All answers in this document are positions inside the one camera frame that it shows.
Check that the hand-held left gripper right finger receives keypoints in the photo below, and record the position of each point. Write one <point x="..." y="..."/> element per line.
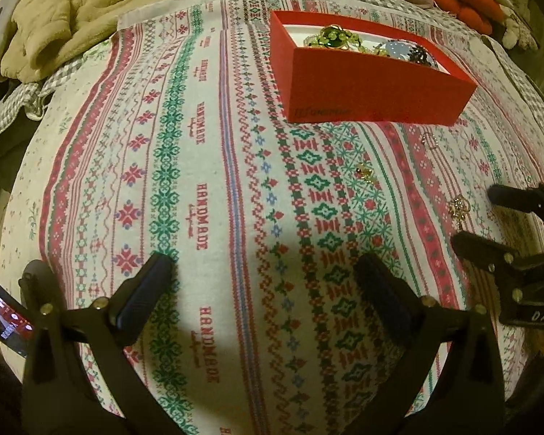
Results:
<point x="390" y="300"/>

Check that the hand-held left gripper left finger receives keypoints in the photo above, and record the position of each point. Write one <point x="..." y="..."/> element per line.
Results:
<point x="140" y="291"/>

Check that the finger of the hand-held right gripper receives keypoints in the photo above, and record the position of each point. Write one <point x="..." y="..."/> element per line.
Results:
<point x="480" y="247"/>
<point x="521" y="197"/>

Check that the black flower brooch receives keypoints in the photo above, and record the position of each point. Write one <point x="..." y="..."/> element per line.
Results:
<point x="419" y="54"/>

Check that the red cardboard box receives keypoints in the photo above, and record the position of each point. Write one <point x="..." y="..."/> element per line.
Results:
<point x="367" y="90"/>

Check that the gold round pendant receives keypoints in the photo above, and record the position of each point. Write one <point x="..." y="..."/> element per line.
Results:
<point x="458" y="208"/>

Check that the small gold earring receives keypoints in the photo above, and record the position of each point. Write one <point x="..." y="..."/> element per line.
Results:
<point x="366" y="173"/>

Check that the patterned knit-print blanket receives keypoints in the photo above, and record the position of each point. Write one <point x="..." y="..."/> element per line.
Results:
<point x="235" y="190"/>

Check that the smartphone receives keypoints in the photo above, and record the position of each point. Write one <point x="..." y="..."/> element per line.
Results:
<point x="4" y="319"/>

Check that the small white plush toy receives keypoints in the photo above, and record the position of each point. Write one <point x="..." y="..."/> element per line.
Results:
<point x="519" y="29"/>

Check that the orange plush toy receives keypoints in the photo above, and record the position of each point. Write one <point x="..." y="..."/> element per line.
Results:
<point x="469" y="7"/>

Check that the beige quilted comforter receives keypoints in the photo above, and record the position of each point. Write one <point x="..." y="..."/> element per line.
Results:
<point x="86" y="9"/>

